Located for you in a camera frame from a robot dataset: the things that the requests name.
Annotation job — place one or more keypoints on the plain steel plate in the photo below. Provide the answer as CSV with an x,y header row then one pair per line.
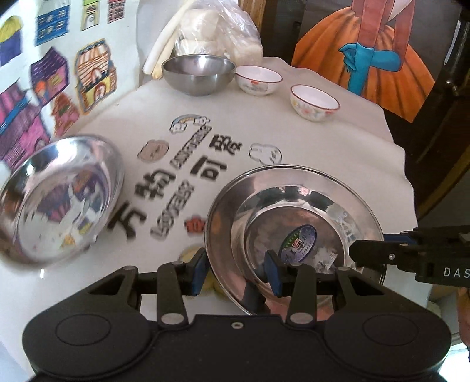
x,y
55,191

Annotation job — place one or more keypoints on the steel plate with oval sticker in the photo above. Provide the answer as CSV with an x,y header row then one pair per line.
x,y
293,191

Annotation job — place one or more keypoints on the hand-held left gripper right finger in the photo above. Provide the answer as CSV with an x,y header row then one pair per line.
x,y
274,273

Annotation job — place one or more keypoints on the thin white leek stalk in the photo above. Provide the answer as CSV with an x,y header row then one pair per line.
x,y
161,64

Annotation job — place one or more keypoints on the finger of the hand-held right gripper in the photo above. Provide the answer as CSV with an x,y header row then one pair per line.
x,y
382,255
400,238

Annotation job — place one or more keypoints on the white printed tablecloth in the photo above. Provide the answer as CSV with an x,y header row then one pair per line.
x,y
147,110

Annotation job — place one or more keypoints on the orange dress painting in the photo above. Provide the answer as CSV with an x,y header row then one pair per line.
x,y
330,47

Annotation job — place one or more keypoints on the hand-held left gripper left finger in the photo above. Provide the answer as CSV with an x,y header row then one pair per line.
x,y
198,273

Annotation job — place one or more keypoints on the white floral ceramic bowl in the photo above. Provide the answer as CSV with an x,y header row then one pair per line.
x,y
314,101
257,79

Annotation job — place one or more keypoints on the steel bowl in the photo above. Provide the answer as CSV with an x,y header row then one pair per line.
x,y
198,75

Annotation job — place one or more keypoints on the colourful houses drawing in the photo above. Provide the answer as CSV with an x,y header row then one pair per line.
x,y
22,121

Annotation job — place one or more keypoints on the thick white leek stalk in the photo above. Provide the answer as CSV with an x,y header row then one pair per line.
x,y
165,40

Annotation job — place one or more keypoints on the wooden door frame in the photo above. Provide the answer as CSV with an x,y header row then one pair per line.
x,y
251,18

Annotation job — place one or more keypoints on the plastic bag of steamed buns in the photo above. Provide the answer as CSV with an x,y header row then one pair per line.
x,y
220,33

